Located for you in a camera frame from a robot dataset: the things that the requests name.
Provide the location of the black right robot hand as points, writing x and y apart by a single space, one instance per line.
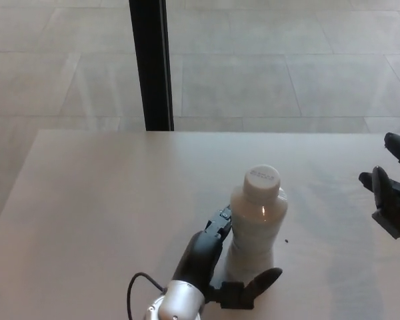
393 203

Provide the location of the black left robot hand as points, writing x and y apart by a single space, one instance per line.
200 256

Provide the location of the clear plastic bottle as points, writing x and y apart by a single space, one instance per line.
253 233

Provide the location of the white screw cap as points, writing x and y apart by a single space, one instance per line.
261 181

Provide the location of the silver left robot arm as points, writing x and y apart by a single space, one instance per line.
180 300

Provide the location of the black window frame post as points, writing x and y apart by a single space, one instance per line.
151 66

